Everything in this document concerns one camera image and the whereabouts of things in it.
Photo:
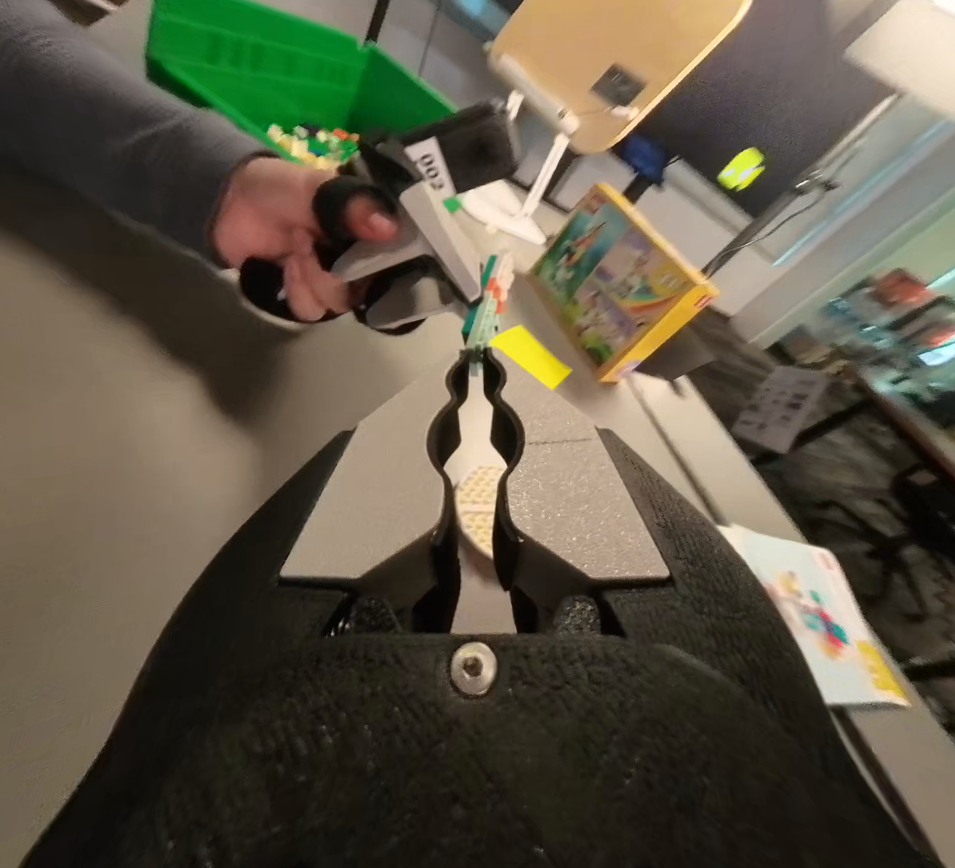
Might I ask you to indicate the colourful toy set box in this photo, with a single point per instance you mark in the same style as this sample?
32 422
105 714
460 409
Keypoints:
619 278

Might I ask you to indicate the white brick assembly teal brick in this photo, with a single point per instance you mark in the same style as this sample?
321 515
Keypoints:
489 308

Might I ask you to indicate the neon yellow sign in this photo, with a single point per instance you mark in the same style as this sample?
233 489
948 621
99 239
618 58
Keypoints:
741 168

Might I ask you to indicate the wooden book stand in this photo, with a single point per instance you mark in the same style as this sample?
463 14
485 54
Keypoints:
627 17

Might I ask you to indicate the black office chair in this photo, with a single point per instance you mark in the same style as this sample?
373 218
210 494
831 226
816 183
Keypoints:
918 510

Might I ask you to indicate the person's left hand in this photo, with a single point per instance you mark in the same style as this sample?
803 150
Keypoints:
268 211

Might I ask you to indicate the dark wooden desk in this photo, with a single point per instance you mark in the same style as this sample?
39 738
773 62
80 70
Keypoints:
918 428

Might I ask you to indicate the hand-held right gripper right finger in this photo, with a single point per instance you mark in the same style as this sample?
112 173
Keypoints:
589 510

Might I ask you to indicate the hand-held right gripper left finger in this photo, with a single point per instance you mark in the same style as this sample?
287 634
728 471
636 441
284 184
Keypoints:
365 510

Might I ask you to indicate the pile of toy bricks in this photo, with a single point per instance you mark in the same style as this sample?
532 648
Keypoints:
313 144

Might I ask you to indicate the person's left forearm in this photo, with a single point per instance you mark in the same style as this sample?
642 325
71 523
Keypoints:
97 107

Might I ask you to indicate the yellow sticky note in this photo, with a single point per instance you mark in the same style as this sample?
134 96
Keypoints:
533 357

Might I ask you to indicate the printed white paper sheet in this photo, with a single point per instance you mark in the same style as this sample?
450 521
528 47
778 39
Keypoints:
783 405

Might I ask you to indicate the green plastic bin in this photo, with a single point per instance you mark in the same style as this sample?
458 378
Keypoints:
261 62

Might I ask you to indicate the instruction booklet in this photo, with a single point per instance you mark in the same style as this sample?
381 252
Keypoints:
813 614

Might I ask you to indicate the small black tablet screen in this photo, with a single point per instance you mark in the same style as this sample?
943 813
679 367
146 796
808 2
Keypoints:
644 158

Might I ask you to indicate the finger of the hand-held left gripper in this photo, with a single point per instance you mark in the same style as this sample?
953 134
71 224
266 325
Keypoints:
444 241

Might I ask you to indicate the black display panel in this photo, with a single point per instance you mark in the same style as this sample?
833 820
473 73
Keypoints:
783 84

